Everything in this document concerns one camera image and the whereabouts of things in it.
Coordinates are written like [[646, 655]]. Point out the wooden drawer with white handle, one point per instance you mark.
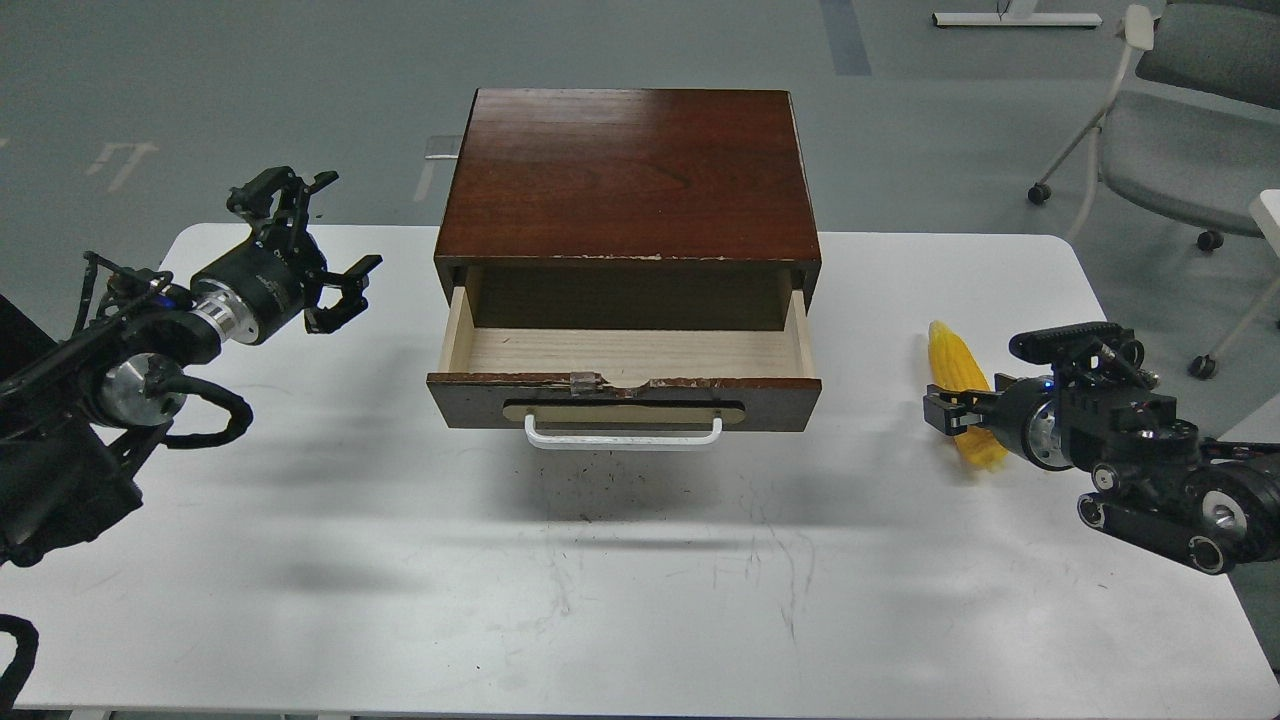
[[627, 388]]

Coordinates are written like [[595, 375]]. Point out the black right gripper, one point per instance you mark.
[[1023, 421]]

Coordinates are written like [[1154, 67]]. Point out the grey office chair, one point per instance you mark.
[[1188, 129]]

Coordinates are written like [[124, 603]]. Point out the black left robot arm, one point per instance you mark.
[[79, 417]]

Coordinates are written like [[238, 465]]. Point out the white desk foot bar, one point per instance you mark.
[[1017, 14]]

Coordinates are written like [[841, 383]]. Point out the yellow corn cob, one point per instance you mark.
[[953, 367]]

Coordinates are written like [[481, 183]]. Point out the dark wooden drawer cabinet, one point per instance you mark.
[[685, 183]]

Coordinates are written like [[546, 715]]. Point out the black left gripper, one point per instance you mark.
[[253, 290]]

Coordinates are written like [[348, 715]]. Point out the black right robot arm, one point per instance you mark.
[[1158, 484]]

